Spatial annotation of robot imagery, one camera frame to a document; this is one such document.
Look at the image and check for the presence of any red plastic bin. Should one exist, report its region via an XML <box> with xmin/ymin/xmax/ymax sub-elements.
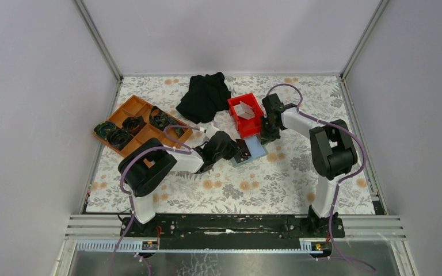
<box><xmin>228</xmin><ymin>93</ymin><xmax>264</xmax><ymax>139</ymax></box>

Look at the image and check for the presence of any black cloth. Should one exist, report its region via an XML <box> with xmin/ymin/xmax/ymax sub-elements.
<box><xmin>176</xmin><ymin>72</ymin><xmax>231</xmax><ymax>124</ymax></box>

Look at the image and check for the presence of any credit cards stack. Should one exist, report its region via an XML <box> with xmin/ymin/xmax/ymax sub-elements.
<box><xmin>234</xmin><ymin>101</ymin><xmax>255</xmax><ymax>120</ymax></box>

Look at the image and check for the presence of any floral table mat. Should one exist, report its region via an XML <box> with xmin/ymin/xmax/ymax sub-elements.
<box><xmin>84</xmin><ymin>76</ymin><xmax>375</xmax><ymax>214</ymax></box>

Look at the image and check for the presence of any grey-green card holder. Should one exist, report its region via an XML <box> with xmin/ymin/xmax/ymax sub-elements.
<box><xmin>231</xmin><ymin>136</ymin><xmax>268</xmax><ymax>167</ymax></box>

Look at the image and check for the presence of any wooden divided organizer tray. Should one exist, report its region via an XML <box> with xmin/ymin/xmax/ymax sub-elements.
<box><xmin>93</xmin><ymin>95</ymin><xmax>193</xmax><ymax>157</ymax></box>

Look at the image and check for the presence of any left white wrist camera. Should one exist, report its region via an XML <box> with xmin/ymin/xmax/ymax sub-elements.
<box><xmin>199</xmin><ymin>122</ymin><xmax>220</xmax><ymax>141</ymax></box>

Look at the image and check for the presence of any rolled dark patterned tie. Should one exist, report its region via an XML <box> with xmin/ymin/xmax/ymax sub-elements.
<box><xmin>93</xmin><ymin>121</ymin><xmax>117</xmax><ymax>140</ymax></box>

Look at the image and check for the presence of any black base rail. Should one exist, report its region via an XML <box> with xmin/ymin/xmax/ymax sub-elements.
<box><xmin>120</xmin><ymin>213</ymin><xmax>345</xmax><ymax>251</ymax></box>

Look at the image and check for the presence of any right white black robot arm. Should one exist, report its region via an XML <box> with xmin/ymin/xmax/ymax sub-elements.
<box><xmin>260</xmin><ymin>94</ymin><xmax>358</xmax><ymax>237</ymax></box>

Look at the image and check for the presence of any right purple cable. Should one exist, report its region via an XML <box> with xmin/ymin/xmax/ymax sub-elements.
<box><xmin>266</xmin><ymin>83</ymin><xmax>378</xmax><ymax>275</ymax></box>

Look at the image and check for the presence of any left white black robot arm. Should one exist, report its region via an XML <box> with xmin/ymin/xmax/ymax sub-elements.
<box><xmin>118</xmin><ymin>131</ymin><xmax>243</xmax><ymax>236</ymax></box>

